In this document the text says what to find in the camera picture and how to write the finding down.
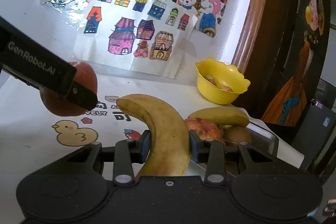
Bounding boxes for yellow plastic bowl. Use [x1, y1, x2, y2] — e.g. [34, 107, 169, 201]
[195, 57, 251, 105]

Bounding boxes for houses drawing paper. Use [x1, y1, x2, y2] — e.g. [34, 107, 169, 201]
[73, 0, 197, 79]

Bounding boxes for yellow banana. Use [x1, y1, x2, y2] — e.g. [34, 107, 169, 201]
[189, 106, 249, 127]
[117, 94, 190, 179]

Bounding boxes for brown wooden door frame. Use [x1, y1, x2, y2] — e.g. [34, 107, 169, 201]
[231, 0, 287, 74]

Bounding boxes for fruit pieces in bowl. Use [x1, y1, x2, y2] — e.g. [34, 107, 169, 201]
[205, 75, 233, 92]

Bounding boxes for metal tray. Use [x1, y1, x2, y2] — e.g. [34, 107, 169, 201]
[186, 122, 279, 177]

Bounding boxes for red apple back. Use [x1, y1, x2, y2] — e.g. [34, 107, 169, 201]
[39, 61, 97, 117]

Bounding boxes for grey appliance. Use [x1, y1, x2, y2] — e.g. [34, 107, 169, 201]
[292, 79, 335, 170]

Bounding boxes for yellow banana front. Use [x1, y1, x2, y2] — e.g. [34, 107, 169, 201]
[189, 106, 249, 127]

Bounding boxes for brown kiwi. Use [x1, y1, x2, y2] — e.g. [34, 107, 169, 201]
[223, 126, 252, 146]

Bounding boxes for yellow banana back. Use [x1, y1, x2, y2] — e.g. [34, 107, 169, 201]
[117, 94, 190, 179]

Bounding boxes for lady painting black panel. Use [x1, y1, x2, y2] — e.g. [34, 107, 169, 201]
[262, 0, 326, 127]

